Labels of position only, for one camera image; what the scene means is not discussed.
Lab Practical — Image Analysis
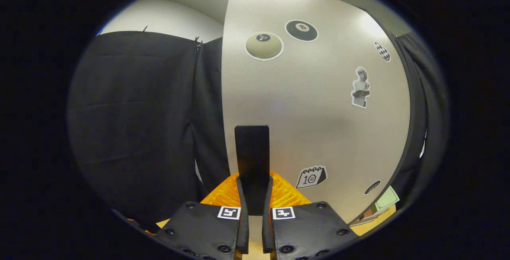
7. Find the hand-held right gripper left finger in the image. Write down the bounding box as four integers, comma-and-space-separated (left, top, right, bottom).
153, 172, 249, 260

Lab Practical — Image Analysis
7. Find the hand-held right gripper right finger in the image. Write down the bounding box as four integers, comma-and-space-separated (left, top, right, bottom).
262, 172, 359, 260

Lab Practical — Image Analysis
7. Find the black cabinet door handle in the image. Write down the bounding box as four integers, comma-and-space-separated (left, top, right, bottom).
234, 125, 270, 217

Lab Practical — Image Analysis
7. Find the brown book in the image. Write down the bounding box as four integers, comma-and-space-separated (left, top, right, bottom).
350, 206, 385, 225

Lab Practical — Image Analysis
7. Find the black backdrop cloth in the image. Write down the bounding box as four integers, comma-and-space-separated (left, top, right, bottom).
68, 31, 449, 229

